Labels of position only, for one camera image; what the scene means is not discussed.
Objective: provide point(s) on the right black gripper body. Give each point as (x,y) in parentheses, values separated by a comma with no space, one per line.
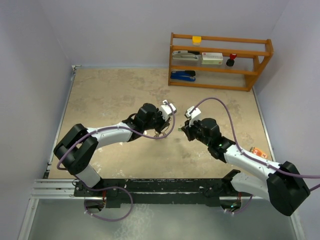
(194,132)

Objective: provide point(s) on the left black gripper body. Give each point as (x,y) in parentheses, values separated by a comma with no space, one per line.
(157,123)

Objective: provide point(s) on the metal keyring with keys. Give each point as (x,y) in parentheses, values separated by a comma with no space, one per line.
(160,135)

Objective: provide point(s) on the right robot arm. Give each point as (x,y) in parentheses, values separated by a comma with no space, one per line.
(279,183)

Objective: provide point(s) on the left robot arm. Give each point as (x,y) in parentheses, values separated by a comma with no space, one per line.
(76,149)

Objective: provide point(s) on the orange key tag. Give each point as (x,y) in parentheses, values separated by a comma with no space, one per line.
(258,152)

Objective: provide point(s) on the blue stapler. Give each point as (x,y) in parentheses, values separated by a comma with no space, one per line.
(184,75)

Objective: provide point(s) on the wooden shelf rack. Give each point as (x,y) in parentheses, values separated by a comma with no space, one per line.
(253,55)

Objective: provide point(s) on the black red bottle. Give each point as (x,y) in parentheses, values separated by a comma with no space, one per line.
(231,61)

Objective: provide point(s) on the grey stapler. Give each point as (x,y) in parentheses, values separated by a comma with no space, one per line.
(186,55)

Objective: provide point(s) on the white red box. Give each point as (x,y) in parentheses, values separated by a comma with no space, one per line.
(212,58)

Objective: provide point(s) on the yellow cap container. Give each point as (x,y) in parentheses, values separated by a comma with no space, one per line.
(196,40)

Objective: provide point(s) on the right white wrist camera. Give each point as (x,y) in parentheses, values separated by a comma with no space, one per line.
(192,114)

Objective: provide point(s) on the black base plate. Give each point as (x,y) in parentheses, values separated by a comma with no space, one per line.
(211,192)

